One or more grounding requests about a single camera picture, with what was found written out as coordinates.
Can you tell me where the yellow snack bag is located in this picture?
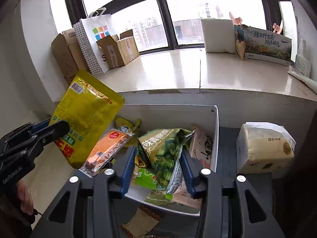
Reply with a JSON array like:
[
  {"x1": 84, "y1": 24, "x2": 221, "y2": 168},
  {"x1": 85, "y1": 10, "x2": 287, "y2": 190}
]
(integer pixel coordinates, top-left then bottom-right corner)
[{"x1": 49, "y1": 70, "x2": 125, "y2": 169}]

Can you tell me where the green pea snack bag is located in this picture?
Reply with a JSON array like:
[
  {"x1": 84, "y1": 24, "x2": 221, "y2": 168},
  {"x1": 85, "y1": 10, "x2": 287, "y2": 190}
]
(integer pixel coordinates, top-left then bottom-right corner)
[{"x1": 137, "y1": 128, "x2": 194, "y2": 195}]

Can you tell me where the person's left hand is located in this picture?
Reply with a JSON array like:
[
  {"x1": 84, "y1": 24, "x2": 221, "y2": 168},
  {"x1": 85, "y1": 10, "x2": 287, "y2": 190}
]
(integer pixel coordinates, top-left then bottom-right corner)
[{"x1": 17, "y1": 180, "x2": 34, "y2": 215}]

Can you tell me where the orange cracker pack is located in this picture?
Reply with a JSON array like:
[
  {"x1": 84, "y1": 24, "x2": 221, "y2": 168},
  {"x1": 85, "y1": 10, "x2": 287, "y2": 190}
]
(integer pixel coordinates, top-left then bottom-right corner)
[{"x1": 79, "y1": 128, "x2": 134, "y2": 177}]

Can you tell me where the pink green snack packet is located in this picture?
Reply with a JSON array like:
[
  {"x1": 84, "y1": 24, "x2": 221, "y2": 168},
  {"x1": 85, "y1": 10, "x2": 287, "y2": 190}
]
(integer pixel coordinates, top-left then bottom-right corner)
[{"x1": 145, "y1": 181, "x2": 202, "y2": 209}]

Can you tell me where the dark yellow snack packet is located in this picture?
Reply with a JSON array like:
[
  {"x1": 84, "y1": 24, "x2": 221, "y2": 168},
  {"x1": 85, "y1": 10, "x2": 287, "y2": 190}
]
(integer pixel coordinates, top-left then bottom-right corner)
[{"x1": 115, "y1": 117, "x2": 141, "y2": 147}]

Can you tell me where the beige kraft snack bag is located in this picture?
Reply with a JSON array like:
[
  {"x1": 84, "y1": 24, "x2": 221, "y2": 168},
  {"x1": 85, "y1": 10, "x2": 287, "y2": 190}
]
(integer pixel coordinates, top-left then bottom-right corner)
[{"x1": 120, "y1": 205, "x2": 164, "y2": 237}]

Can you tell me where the light green snack bag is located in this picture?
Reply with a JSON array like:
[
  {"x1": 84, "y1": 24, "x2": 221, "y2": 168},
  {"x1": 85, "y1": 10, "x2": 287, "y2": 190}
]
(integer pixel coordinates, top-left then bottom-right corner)
[{"x1": 132, "y1": 165, "x2": 158, "y2": 190}]

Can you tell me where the tissue paper pack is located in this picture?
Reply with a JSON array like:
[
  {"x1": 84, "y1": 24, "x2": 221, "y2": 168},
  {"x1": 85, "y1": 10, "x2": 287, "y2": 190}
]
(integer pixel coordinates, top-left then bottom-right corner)
[{"x1": 236, "y1": 122, "x2": 296, "y2": 174}]

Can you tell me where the tall brown cardboard box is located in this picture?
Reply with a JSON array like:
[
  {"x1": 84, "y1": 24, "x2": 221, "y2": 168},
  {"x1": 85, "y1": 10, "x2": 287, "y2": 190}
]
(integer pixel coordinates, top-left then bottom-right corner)
[{"x1": 51, "y1": 29, "x2": 90, "y2": 85}]

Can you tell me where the pale illustrated snack packet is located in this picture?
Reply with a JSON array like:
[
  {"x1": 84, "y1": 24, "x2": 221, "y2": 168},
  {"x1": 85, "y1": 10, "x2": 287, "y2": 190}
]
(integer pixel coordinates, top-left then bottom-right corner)
[{"x1": 189, "y1": 125, "x2": 213, "y2": 169}]

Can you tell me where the white cardboard storage box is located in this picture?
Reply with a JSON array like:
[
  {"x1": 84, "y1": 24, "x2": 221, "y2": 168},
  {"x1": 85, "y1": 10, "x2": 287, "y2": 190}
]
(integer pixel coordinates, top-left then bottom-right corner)
[{"x1": 118, "y1": 104, "x2": 219, "y2": 217}]

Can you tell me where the open small cardboard box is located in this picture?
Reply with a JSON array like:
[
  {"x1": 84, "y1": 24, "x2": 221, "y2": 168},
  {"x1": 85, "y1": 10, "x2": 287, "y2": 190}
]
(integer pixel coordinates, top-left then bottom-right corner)
[{"x1": 97, "y1": 29, "x2": 140, "y2": 69}]

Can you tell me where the white dotted paper bag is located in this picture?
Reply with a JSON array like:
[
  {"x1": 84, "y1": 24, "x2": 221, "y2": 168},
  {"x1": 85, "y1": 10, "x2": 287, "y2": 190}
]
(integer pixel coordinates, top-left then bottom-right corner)
[{"x1": 73, "y1": 7, "x2": 115, "y2": 76}]

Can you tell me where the rolled white paper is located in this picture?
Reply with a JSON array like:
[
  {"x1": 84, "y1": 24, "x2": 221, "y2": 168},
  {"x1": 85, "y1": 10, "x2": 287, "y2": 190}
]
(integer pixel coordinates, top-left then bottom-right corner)
[{"x1": 287, "y1": 71, "x2": 317, "y2": 94}]

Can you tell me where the white plastic packet on sill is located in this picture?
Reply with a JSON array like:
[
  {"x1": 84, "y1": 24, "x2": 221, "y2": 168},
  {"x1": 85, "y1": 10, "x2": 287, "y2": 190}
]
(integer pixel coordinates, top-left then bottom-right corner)
[{"x1": 294, "y1": 54, "x2": 311, "y2": 77}]

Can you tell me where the printed landscape gift box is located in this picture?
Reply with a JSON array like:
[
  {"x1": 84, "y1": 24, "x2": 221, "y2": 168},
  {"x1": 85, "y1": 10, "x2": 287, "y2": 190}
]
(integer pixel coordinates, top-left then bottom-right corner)
[{"x1": 234, "y1": 25, "x2": 292, "y2": 66}]

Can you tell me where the white foam box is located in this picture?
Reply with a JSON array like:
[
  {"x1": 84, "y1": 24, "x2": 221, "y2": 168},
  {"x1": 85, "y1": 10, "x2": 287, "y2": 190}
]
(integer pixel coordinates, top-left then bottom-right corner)
[{"x1": 201, "y1": 18, "x2": 235, "y2": 54}]

